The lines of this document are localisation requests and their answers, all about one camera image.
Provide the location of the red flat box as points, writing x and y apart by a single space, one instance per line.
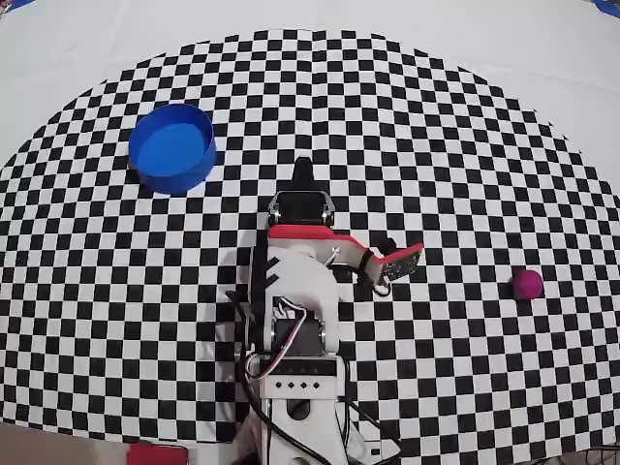
157 456

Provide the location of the red white camera mount bracket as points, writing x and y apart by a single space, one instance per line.
339 247

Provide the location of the blue round box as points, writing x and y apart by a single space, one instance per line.
169 150

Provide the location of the pink faceted ball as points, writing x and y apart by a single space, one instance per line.
528 283

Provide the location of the checkerboard printed white paper mat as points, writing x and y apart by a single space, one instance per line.
436 121

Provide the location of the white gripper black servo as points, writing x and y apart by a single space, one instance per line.
301 208

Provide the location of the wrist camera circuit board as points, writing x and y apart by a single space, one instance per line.
403 263

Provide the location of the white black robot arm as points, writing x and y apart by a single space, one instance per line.
305 281

